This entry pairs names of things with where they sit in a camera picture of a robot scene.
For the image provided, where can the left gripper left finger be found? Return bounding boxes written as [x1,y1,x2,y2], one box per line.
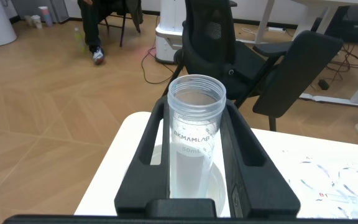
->
[114,95,171,218]

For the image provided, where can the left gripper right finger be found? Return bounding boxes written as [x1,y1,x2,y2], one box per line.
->
[221,100,301,218]

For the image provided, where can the clear plastic test tube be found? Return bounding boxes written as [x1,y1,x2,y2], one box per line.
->
[167,73,227,200]

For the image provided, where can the clear acrylic test tube rack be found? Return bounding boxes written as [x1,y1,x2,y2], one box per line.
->
[278,149,358,220]

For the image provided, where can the black power adapter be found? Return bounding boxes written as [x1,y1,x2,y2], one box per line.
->
[318,78,331,91]

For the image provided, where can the black office chair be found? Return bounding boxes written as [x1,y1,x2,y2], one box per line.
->
[162,0,344,132]

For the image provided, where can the green drink bottle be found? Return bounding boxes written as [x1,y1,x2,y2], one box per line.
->
[74,27,86,55]

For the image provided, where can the white humanoid robot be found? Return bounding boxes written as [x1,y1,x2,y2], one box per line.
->
[155,0,204,65]

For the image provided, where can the seated person in white shirt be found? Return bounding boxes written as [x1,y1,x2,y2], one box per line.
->
[77,0,144,66]

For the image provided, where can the black chair with dark jacket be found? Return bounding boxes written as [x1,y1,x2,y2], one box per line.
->
[99,0,144,47]

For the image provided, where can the pink stacked cups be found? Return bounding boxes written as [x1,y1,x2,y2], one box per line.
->
[38,6,54,28]

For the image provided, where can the grey partition cabinet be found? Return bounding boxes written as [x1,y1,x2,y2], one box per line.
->
[11,0,71,24]

